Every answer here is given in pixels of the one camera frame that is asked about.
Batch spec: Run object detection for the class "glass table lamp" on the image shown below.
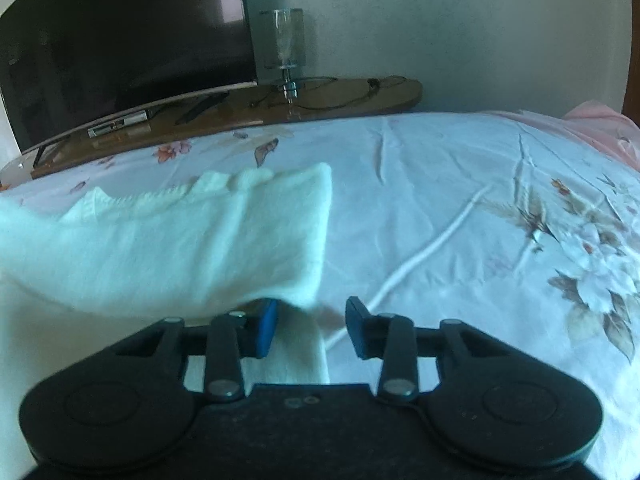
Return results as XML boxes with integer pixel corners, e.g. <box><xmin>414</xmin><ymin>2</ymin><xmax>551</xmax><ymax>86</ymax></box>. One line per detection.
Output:
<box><xmin>259</xmin><ymin>8</ymin><xmax>306</xmax><ymax>103</ymax></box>

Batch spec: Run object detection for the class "floral white bed sheet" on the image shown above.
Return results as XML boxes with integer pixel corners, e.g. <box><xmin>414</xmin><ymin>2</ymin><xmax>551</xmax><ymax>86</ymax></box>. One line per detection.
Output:
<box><xmin>1</xmin><ymin>113</ymin><xmax>639</xmax><ymax>479</ymax></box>

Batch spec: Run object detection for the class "pink blanket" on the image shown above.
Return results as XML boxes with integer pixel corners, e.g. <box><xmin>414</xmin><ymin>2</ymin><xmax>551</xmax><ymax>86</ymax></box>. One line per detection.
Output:
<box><xmin>492</xmin><ymin>101</ymin><xmax>640</xmax><ymax>171</ymax></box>

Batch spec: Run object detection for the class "wooden TV console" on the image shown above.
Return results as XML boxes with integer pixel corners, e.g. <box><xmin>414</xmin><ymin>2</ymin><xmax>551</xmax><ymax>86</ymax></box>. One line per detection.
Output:
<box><xmin>16</xmin><ymin>76</ymin><xmax>423</xmax><ymax>179</ymax></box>

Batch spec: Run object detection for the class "white knitted sweater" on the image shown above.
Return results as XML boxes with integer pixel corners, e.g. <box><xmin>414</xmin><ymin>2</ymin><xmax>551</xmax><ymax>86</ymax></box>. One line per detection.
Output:
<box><xmin>1</xmin><ymin>164</ymin><xmax>332</xmax><ymax>389</ymax></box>

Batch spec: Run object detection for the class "large black television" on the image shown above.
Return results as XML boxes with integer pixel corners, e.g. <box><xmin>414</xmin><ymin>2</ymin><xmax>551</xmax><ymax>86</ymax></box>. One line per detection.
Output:
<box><xmin>1</xmin><ymin>0</ymin><xmax>256</xmax><ymax>151</ymax></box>

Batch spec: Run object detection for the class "black lamp cable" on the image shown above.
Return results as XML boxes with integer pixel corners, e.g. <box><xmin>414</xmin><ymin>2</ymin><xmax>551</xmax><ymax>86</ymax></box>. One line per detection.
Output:
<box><xmin>249</xmin><ymin>75</ymin><xmax>409</xmax><ymax>111</ymax></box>

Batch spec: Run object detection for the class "silver set-top box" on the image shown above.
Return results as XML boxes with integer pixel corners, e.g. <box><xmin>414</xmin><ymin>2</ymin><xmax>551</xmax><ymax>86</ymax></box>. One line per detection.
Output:
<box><xmin>87</xmin><ymin>110</ymin><xmax>149</xmax><ymax>138</ymax></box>

